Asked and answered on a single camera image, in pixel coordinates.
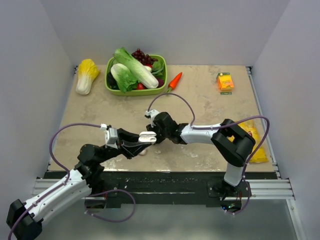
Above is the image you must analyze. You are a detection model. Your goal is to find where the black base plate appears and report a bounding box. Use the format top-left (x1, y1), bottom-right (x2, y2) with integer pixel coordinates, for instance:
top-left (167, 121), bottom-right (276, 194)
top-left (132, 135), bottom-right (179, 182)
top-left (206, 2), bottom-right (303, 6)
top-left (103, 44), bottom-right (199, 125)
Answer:
top-left (44, 169), bottom-right (278, 209)

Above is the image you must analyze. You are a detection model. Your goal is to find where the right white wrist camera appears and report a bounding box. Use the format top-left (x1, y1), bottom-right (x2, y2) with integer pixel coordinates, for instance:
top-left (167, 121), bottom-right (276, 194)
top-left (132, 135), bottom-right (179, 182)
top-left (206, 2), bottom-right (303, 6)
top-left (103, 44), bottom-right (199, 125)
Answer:
top-left (144, 109), bottom-right (159, 119)

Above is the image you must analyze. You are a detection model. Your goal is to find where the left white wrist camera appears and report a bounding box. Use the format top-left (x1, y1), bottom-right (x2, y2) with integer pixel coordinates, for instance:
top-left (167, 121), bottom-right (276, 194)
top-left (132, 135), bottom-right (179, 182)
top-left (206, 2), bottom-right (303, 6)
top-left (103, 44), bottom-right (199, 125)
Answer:
top-left (100, 123), bottom-right (118, 149)

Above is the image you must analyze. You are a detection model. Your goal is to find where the green plastic basket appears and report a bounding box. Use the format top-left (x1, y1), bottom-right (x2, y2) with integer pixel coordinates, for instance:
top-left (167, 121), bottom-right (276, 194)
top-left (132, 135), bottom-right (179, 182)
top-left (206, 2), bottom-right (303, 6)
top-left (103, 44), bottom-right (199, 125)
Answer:
top-left (104, 54), bottom-right (168, 97)

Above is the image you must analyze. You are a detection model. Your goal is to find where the dark red grapes toy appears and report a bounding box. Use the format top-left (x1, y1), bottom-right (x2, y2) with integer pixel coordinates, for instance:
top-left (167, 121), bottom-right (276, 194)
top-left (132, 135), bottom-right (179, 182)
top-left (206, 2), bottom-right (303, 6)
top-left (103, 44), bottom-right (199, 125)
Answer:
top-left (131, 48), bottom-right (158, 65)

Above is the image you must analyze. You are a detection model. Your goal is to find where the red tomato toy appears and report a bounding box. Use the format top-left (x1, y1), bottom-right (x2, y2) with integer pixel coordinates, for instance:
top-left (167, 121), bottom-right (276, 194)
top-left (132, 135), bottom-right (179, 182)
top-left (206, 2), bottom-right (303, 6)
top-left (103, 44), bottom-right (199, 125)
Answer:
top-left (136, 82), bottom-right (146, 90)

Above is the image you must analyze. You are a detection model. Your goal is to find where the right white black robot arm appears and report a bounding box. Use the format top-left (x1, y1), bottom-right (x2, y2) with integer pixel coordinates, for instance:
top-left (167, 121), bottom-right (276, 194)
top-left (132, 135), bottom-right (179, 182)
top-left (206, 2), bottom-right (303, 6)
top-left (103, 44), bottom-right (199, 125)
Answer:
top-left (145, 109), bottom-right (256, 197)

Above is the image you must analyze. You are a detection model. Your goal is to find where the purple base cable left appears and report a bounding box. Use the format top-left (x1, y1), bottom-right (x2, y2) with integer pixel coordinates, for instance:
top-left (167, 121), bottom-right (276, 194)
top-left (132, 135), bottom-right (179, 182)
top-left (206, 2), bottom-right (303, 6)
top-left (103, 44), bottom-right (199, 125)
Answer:
top-left (83, 189), bottom-right (137, 223)

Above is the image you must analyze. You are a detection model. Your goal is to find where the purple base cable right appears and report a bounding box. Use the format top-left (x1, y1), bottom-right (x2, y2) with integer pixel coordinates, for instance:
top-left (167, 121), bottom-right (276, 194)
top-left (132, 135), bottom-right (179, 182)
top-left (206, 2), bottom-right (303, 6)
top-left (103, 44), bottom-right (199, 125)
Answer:
top-left (223, 174), bottom-right (251, 216)

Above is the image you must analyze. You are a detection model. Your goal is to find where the purple onion toy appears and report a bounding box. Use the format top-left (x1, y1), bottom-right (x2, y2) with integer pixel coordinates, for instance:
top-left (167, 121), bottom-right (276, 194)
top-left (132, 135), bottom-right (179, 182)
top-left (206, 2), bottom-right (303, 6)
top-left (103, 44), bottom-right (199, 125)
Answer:
top-left (156, 77), bottom-right (164, 88)

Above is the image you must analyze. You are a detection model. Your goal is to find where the short green cabbage toy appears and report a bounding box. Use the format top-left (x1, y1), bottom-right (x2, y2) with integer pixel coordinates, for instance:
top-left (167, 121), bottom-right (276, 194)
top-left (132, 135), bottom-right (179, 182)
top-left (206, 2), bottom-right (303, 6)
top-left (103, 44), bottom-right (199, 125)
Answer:
top-left (110, 63), bottom-right (138, 93)

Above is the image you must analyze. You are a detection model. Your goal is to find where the orange sponge package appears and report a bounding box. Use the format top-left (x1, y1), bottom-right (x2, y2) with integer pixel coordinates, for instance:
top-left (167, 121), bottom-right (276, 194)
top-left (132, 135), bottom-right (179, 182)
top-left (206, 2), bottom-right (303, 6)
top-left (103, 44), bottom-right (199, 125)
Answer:
top-left (216, 72), bottom-right (234, 95)

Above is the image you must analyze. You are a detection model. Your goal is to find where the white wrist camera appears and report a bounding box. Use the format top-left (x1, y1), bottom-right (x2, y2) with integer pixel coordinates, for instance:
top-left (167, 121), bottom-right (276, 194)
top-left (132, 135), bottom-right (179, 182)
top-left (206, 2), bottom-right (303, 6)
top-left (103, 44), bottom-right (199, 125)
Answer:
top-left (144, 109), bottom-right (159, 119)
top-left (100, 123), bottom-right (118, 149)

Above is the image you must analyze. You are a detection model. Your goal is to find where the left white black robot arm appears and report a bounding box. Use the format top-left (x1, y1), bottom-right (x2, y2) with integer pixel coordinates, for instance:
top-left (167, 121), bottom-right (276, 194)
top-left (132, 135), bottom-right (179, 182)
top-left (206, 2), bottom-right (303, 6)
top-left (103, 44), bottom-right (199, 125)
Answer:
top-left (6, 124), bottom-right (157, 240)

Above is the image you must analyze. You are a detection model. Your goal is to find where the yellow Lays chips bag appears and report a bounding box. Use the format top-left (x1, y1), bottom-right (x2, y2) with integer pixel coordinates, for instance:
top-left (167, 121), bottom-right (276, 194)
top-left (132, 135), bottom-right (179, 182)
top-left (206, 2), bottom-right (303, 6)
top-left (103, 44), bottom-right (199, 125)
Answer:
top-left (234, 115), bottom-right (270, 165)

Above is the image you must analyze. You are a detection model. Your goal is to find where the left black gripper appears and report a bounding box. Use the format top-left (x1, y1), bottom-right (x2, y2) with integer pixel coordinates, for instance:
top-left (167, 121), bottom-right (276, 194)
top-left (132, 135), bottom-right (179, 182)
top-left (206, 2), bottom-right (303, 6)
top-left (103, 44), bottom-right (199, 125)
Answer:
top-left (96, 127), bottom-right (152, 164)

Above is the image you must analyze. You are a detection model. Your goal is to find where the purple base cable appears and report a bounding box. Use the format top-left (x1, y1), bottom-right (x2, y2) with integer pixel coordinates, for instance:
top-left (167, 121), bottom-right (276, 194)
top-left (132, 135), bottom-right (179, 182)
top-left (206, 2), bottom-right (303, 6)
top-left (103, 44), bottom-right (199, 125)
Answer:
top-left (83, 189), bottom-right (137, 223)
top-left (223, 174), bottom-right (251, 216)

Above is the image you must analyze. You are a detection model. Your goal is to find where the yellow napa cabbage toy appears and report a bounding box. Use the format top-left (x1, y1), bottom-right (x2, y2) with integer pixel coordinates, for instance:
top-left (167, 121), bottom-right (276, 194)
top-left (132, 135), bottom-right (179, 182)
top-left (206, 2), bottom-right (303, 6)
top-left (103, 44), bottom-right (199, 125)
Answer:
top-left (75, 58), bottom-right (101, 96)

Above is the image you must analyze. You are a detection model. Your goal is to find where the green leaf toy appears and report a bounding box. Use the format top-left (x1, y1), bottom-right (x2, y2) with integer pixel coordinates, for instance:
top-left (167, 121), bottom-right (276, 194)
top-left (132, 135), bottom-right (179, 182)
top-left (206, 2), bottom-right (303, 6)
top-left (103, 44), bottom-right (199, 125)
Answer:
top-left (151, 60), bottom-right (165, 76)

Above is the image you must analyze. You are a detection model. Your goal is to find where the pink earbud charging case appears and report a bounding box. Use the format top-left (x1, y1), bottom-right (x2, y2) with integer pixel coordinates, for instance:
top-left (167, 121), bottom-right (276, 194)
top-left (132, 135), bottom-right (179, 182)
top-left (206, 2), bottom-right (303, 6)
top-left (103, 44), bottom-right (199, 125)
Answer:
top-left (139, 149), bottom-right (147, 156)

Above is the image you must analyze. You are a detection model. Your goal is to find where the orange carrot toy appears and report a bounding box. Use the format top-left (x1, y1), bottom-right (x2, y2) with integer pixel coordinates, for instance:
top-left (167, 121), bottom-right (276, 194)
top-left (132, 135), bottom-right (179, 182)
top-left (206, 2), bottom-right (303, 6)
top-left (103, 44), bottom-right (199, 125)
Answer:
top-left (165, 72), bottom-right (183, 94)

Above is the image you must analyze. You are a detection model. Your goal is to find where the white earbud charging case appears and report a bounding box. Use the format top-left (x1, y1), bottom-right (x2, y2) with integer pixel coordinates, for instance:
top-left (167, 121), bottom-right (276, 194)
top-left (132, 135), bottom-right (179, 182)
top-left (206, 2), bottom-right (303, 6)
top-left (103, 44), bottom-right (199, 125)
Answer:
top-left (138, 131), bottom-right (157, 144)

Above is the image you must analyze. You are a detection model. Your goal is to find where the long green lettuce toy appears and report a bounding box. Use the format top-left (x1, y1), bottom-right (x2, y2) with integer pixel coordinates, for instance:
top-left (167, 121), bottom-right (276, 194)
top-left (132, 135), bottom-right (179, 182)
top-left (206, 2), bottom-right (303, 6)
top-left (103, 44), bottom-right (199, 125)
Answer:
top-left (113, 47), bottom-right (159, 89)

